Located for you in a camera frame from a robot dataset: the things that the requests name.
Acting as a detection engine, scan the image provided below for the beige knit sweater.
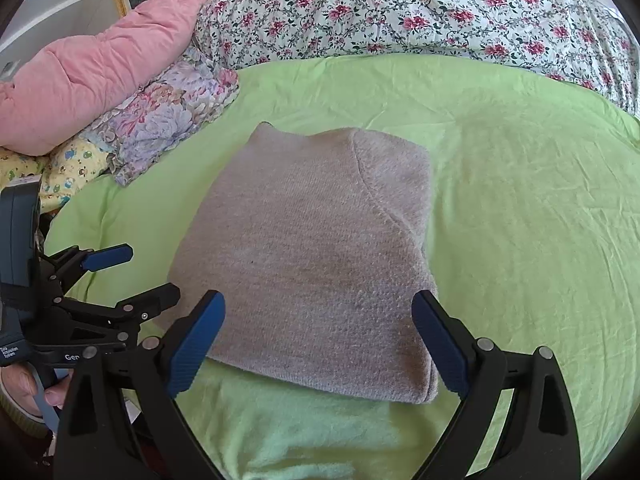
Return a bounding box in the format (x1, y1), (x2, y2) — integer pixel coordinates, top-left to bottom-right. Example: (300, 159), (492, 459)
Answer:
(167, 121), (441, 406)

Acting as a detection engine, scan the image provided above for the pink padded quilt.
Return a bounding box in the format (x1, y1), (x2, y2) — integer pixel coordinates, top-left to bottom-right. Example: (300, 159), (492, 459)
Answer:
(0, 0), (223, 157)

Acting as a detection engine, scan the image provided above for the person's left forearm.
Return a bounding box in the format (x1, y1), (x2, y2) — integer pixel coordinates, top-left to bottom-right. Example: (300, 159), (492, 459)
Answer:
(0, 400), (56, 468)

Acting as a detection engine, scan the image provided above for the pale floral pillow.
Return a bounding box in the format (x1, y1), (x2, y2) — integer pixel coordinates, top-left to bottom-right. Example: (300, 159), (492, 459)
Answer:
(80, 45), (241, 187)

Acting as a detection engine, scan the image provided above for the person's left hand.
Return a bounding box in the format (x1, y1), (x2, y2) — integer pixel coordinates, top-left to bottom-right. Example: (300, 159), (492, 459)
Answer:
(0, 364), (73, 421)

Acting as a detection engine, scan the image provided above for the yellow cartoon print cloth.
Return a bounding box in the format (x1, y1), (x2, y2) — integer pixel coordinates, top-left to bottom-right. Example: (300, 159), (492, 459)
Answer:
(0, 137), (113, 216)

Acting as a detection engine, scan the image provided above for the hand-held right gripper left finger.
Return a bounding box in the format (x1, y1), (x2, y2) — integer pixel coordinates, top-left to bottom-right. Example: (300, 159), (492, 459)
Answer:
(52, 290), (227, 480)

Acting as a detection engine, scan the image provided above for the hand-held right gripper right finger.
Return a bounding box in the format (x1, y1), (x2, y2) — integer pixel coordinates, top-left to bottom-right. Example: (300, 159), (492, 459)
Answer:
(411, 289), (582, 480)

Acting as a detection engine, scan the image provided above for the light green bed sheet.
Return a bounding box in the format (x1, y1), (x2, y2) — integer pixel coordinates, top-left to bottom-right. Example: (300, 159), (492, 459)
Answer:
(42, 52), (640, 480)

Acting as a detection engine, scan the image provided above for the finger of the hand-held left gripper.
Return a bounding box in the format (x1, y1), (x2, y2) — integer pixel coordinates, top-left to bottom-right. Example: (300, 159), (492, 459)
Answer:
(50, 282), (181, 351)
(37, 243), (134, 301)

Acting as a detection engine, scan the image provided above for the red floral white quilt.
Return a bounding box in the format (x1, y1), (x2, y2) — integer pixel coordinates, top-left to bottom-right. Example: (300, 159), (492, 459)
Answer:
(192, 0), (640, 116)

